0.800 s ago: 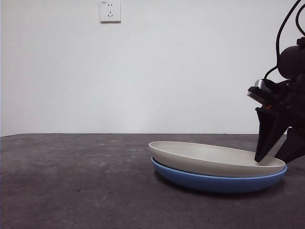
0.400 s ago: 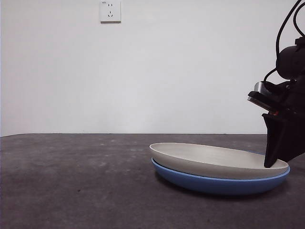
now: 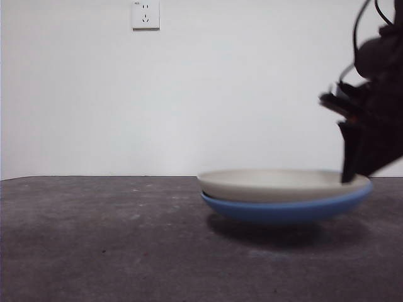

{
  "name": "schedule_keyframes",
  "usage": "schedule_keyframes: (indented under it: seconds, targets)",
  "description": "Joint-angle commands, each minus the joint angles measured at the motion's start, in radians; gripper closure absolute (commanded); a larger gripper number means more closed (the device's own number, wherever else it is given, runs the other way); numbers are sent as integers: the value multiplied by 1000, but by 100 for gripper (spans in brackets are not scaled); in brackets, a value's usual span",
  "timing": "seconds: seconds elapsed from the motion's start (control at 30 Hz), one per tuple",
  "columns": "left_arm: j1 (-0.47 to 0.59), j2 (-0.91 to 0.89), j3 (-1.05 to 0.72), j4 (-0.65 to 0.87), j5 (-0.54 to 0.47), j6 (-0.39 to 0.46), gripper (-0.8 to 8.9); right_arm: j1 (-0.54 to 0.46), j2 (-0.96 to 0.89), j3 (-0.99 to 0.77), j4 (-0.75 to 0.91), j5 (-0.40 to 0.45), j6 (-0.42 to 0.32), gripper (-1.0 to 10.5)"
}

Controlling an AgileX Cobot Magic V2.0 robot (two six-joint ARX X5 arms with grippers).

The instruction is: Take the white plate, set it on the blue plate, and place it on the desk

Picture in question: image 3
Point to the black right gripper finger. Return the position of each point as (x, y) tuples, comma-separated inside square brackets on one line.
[(348, 151), (381, 148)]

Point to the blue round plate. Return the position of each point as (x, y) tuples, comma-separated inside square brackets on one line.
[(283, 212)]

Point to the white round plate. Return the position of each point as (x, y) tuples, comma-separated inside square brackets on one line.
[(267, 188)]

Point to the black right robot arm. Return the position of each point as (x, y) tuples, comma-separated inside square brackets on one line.
[(378, 63)]

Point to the white wall socket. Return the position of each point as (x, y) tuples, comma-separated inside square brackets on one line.
[(145, 15)]

